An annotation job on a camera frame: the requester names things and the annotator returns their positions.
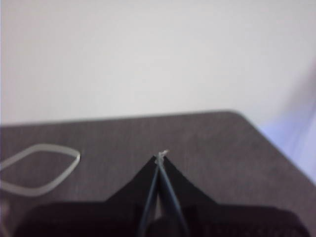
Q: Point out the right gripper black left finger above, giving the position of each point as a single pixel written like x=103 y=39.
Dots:
x=98 y=219

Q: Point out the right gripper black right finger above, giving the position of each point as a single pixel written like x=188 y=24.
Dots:
x=234 y=222

